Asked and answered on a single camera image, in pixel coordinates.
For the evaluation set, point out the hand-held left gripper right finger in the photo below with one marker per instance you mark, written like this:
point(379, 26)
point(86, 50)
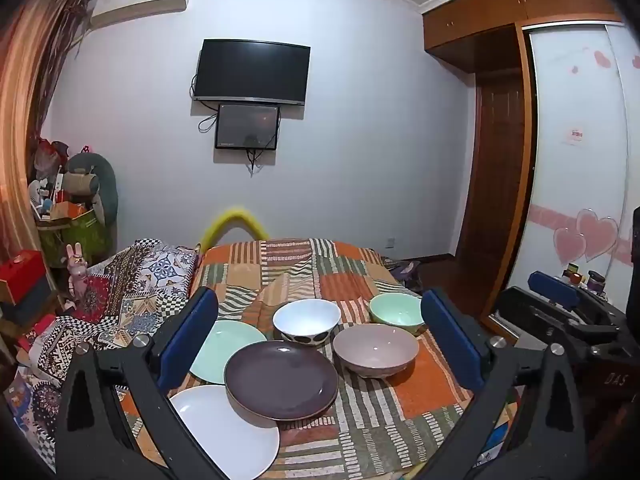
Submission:
point(452, 342)

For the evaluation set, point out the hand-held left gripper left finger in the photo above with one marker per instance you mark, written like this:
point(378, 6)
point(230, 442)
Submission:
point(192, 332)

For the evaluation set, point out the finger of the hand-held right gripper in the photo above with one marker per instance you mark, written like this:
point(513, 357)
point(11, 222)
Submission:
point(552, 285)
point(520, 310)

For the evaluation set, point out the mint green plate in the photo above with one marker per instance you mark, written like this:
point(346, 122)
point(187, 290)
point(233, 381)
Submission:
point(230, 340)

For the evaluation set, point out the green bowl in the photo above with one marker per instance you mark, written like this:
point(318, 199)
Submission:
point(395, 310)

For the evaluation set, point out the pink bowl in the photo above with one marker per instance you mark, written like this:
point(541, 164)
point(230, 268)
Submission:
point(375, 347)

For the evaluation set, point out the dark brown plate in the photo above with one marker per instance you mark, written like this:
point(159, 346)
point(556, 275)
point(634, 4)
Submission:
point(280, 380)

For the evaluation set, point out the white plate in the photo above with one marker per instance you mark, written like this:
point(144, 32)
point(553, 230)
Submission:
point(220, 435)

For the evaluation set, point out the white dotted bowl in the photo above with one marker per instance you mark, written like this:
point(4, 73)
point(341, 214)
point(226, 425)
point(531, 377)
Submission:
point(305, 317)

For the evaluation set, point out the dark bag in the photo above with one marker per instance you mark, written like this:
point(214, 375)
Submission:
point(407, 272)

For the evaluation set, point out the orange striped patchwork blanket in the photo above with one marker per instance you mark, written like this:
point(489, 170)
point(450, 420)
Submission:
point(390, 410)

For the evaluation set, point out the yellow foam tube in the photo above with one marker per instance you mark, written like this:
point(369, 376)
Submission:
point(235, 210)

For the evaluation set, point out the pink rabbit toy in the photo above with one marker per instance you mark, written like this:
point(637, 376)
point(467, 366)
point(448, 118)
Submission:
point(76, 270)

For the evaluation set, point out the brown wooden door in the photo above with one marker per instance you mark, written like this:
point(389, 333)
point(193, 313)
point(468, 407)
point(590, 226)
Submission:
point(492, 160)

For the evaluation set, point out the green storage box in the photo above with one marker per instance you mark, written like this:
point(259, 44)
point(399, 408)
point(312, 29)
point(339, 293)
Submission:
point(85, 235)

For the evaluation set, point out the grey plush toy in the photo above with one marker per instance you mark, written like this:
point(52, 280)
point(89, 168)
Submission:
point(107, 185)

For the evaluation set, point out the white wardrobe sliding door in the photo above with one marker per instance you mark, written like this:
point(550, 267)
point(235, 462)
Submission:
point(575, 110)

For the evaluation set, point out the red box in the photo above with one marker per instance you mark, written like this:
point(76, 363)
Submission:
point(22, 270)

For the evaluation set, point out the red plastic bag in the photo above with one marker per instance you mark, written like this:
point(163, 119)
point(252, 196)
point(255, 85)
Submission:
point(50, 155)

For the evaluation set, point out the wooden overhead cabinet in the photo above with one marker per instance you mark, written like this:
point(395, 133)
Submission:
point(475, 15)

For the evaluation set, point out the orange striped curtain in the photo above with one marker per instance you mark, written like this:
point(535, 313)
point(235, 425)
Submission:
point(20, 110)

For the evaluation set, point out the brown patterned curtain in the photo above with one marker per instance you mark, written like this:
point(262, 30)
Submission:
point(55, 60)

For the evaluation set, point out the white air conditioner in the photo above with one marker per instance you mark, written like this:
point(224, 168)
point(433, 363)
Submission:
point(145, 0)

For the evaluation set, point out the small black wall monitor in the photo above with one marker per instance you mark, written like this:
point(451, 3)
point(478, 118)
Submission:
point(247, 127)

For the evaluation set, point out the black wall television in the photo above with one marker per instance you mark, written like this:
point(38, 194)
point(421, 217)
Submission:
point(250, 70)

